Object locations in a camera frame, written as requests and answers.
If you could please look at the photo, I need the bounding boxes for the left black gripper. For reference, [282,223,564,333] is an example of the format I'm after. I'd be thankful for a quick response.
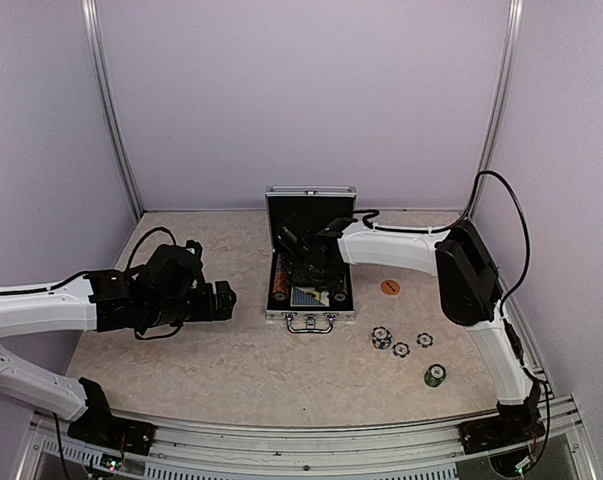
[144,280,236,328]

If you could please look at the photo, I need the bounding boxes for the aluminium poker case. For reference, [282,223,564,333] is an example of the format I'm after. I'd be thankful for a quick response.
[265,186,356,335]

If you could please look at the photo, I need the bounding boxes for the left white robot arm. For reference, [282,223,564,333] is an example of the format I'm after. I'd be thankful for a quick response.
[0,242,237,445]

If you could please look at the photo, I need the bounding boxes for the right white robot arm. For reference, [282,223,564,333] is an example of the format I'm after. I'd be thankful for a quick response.
[275,210,541,444]

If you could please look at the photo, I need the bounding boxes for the blue card deck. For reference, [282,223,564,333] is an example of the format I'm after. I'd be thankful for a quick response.
[290,286,330,307]

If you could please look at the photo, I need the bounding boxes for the right chip row in case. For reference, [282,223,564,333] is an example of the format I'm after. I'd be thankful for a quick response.
[331,281,349,303]

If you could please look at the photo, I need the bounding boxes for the chip row in case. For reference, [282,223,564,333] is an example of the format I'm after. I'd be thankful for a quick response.
[331,281,349,303]
[271,253,290,302]

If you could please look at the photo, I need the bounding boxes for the left chip row in case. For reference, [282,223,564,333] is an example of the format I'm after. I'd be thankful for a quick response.
[271,253,290,302]

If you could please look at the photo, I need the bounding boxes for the orange round button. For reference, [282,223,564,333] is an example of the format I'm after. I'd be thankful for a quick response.
[380,279,401,296]

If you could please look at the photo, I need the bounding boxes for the blue white chip stack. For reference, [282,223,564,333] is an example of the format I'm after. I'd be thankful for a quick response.
[371,326,393,350]

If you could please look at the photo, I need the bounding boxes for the blue white poker chip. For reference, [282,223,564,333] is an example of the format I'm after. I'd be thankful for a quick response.
[392,342,411,358]
[417,332,434,348]

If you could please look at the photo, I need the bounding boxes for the green chip stack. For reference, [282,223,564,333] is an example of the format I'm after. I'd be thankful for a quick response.
[424,364,447,388]

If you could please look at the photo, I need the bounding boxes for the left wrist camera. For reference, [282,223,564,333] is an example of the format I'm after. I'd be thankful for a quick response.
[185,239,203,258]

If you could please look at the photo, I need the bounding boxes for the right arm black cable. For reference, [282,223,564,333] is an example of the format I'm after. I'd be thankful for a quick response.
[355,170,532,321]

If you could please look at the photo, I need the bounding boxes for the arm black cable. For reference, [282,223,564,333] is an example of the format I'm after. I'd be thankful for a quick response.
[128,227,202,341]
[355,170,532,321]

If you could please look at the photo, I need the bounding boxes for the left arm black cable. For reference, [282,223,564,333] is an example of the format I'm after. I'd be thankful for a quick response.
[128,227,202,341]

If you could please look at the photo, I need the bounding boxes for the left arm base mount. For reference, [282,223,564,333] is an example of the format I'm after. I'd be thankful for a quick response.
[67,377,156,456]

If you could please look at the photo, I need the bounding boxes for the front aluminium rail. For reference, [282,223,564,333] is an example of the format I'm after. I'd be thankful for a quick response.
[14,397,601,479]

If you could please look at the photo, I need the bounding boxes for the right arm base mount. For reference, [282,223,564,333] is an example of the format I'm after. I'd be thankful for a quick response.
[458,382,546,455]

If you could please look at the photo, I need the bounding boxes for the right aluminium frame post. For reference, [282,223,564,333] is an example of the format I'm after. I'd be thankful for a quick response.
[463,0,526,216]

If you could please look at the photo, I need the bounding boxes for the aluminium frame post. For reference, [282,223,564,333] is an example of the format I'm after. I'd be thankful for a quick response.
[463,0,526,216]
[81,0,144,222]

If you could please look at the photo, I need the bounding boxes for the left aluminium frame post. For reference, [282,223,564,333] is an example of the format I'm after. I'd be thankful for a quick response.
[81,0,144,222]

